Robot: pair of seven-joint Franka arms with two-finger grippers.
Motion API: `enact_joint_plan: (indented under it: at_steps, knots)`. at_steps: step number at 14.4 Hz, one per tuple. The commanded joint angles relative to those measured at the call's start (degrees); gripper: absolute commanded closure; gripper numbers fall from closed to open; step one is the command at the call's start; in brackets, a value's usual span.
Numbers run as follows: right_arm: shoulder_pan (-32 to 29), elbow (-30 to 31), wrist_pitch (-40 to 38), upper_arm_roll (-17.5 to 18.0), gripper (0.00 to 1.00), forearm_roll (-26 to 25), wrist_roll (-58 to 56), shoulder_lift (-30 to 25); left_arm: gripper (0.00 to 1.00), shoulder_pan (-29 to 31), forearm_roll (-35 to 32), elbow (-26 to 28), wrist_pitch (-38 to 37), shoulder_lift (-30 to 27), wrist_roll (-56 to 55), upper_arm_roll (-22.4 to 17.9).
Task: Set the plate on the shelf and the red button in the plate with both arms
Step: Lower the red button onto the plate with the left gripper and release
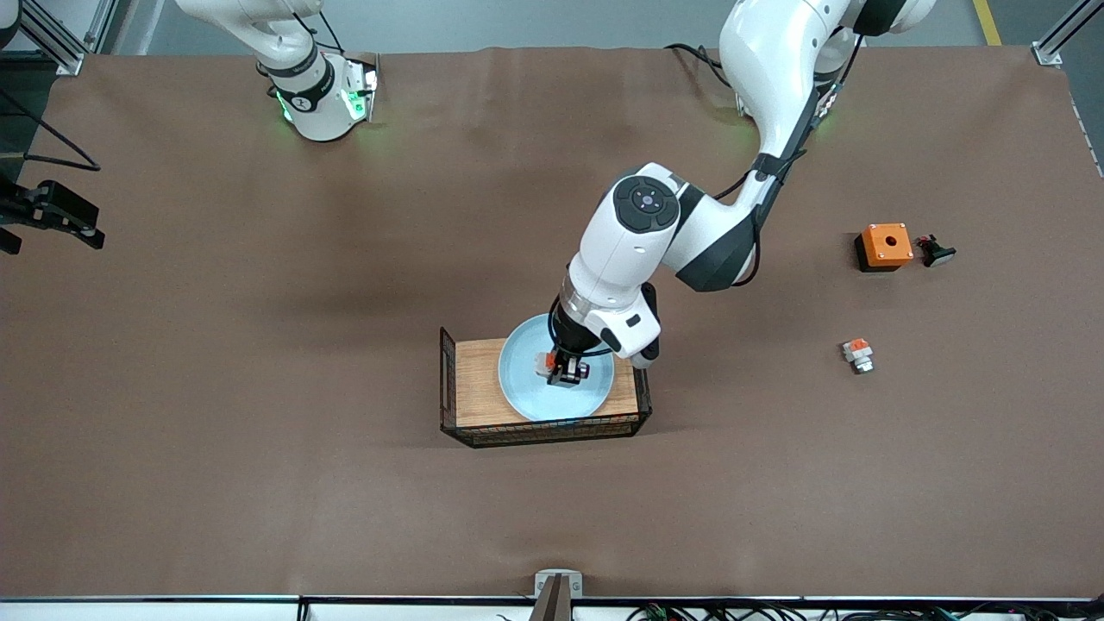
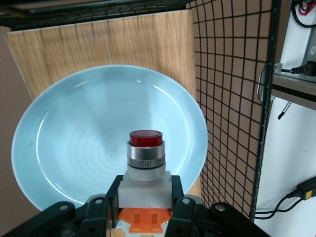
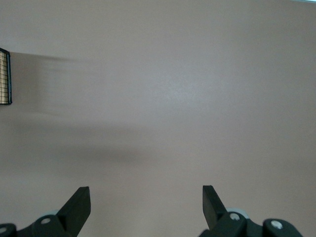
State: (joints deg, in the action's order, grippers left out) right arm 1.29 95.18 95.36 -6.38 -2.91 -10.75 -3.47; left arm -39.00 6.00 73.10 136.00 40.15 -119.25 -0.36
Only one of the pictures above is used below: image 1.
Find light blue round plate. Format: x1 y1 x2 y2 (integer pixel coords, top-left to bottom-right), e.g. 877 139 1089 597
499 312 617 423

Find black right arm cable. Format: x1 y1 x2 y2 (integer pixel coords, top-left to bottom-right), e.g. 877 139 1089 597
0 86 103 173

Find aluminium frame strut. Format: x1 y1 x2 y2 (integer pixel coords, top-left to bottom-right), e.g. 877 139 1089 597
1031 0 1104 68
16 0 123 77

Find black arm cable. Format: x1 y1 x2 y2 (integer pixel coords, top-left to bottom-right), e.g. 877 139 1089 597
548 34 856 360
0 86 103 173

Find small grey orange connector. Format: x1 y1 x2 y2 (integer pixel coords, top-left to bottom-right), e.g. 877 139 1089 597
534 349 593 386

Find brown table mat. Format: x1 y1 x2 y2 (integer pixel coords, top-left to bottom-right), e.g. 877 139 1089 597
0 43 1104 600

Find white table edge rail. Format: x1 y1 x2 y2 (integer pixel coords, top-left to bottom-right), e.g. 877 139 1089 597
0 595 1104 621

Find orange button box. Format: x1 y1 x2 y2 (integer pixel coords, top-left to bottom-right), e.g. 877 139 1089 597
854 222 915 274

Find black push button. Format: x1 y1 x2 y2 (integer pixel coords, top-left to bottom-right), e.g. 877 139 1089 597
915 233 958 269

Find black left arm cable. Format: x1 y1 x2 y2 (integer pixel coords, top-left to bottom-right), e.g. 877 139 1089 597
548 34 856 360

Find grey metal bracket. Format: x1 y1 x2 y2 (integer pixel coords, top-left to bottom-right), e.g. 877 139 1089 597
528 568 585 621

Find wooden tray with wire frame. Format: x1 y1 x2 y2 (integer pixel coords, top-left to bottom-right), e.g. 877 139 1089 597
439 312 652 449

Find black base cable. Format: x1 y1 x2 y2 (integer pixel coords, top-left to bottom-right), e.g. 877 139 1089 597
664 41 734 87

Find tangled cable bundle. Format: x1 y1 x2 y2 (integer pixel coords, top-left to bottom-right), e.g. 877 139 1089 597
625 601 1104 621

